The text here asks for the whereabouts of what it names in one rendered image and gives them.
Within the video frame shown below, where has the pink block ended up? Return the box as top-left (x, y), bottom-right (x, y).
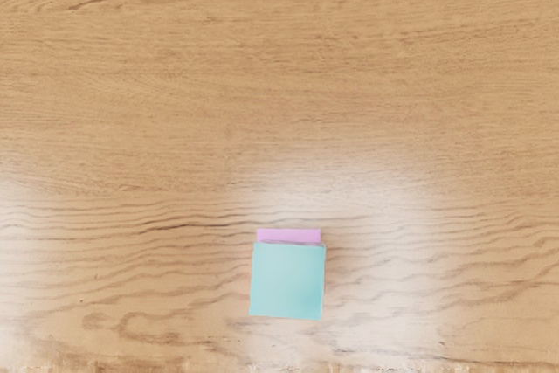
top-left (256, 227), bottom-right (323, 248)

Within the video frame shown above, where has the teal block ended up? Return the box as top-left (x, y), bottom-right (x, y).
top-left (248, 241), bottom-right (328, 322)

